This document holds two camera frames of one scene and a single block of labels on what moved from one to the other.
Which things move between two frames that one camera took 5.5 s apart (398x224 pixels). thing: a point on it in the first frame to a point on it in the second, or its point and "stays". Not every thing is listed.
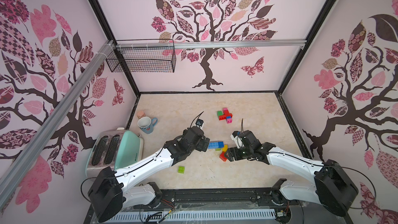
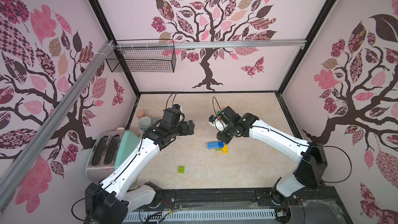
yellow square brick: (225, 148) stays
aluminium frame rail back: (208, 43) stays
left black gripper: (203, 144) to (190, 127)
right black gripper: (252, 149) to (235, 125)
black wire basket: (143, 55) stays
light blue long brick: (213, 145) stays
